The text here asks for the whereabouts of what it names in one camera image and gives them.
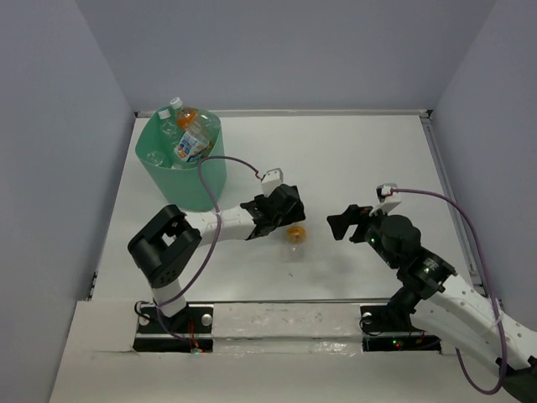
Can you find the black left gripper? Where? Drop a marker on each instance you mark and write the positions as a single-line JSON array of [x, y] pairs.
[[294, 215]]

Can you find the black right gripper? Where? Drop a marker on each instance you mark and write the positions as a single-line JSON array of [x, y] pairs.
[[353, 214]]

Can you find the clear bottle yellow cap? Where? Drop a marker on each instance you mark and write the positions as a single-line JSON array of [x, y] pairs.
[[296, 236]]

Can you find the clear bottle white blue label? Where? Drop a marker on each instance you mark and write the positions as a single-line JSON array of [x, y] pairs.
[[198, 139]]

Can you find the orange label bottle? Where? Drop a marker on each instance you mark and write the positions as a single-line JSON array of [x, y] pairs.
[[184, 116]]

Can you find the crushed clear bottle white cap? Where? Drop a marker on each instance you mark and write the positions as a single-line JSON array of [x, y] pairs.
[[158, 158]]

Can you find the long clear bottle white cap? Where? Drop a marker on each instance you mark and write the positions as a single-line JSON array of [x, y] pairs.
[[168, 128]]

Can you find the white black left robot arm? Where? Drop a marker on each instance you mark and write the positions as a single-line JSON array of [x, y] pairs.
[[164, 246]]

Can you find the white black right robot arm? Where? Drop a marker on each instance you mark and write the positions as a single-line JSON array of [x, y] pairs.
[[443, 302]]

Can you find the green plastic bin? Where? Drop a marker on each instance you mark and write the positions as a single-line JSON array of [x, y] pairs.
[[180, 185]]

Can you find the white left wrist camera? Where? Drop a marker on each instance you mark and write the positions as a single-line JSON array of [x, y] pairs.
[[271, 180]]

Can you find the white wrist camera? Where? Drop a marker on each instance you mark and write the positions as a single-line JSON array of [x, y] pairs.
[[271, 180], [388, 199]]

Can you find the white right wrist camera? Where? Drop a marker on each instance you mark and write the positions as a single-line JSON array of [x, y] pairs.
[[388, 199]]

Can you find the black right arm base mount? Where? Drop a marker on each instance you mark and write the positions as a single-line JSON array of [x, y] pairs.
[[388, 327]]

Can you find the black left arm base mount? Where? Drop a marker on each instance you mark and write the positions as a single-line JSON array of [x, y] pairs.
[[189, 331]]

